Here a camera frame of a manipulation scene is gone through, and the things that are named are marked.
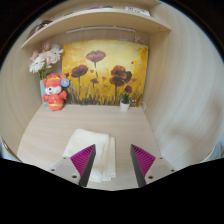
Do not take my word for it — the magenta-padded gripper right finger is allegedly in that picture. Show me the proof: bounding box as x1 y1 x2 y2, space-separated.
129 143 177 188

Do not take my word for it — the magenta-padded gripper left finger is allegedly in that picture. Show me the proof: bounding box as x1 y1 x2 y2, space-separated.
49 143 97 188

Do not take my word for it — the cream white towel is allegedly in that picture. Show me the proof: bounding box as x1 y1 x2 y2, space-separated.
62 128 117 184

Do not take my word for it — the small plant in white pot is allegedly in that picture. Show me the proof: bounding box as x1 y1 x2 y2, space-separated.
119 90 132 112

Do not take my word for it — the red plush mouse toy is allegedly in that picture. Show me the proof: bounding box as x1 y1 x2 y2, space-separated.
41 73 70 112

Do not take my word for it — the teal ceramic vase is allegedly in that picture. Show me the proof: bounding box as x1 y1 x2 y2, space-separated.
39 79 50 107

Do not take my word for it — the pink and white flower bouquet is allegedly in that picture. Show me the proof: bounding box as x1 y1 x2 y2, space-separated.
28 41 64 81

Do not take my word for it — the yellow poppy flower painting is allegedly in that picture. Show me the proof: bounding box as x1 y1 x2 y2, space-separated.
61 39 149 107

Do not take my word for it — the white light bar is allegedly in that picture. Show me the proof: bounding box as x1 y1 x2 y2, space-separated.
65 25 137 35

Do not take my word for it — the light wooden wall shelf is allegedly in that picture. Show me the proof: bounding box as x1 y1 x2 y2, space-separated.
20 0 173 50

